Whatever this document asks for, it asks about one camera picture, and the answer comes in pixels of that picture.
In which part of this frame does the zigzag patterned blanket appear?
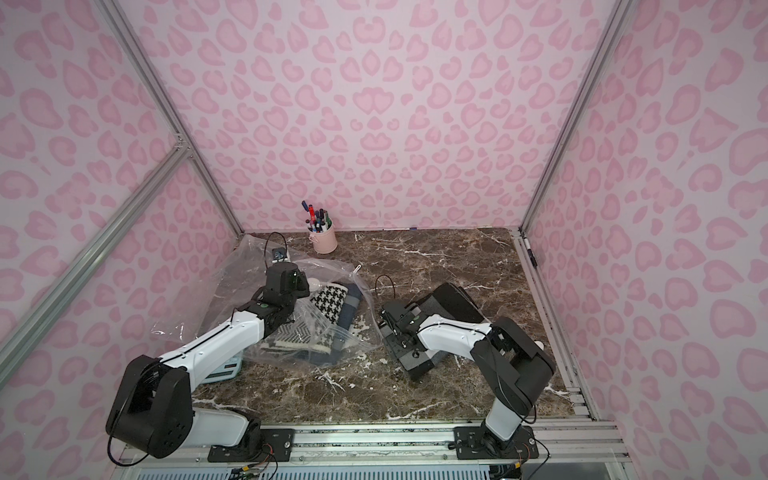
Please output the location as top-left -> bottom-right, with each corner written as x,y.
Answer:
261,320 -> 334,354

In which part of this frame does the clear plastic vacuum bag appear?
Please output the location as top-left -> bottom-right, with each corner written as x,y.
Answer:
152,236 -> 383,370

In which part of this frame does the houndstooth black white blanket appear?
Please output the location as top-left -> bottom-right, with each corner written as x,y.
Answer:
309,283 -> 349,330

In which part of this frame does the grey black checked blanket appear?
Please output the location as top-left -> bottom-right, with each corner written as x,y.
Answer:
391,283 -> 491,381

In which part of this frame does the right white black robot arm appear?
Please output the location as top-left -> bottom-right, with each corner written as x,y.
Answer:
378,298 -> 555,444

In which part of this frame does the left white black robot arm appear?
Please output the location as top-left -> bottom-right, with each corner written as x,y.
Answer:
105,261 -> 310,462

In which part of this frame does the pink metal pen cup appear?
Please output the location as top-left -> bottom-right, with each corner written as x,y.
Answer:
309,226 -> 338,255

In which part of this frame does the teal white calculator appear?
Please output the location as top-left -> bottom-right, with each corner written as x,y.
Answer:
202,353 -> 243,384

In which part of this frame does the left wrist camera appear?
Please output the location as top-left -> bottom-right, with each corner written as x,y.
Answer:
270,246 -> 291,264

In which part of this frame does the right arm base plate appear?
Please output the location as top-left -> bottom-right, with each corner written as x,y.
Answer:
453,425 -> 540,463

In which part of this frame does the black marker on rail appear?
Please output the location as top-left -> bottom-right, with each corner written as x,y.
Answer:
522,237 -> 538,268

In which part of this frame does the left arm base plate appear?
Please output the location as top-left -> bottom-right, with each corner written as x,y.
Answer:
207,426 -> 296,464

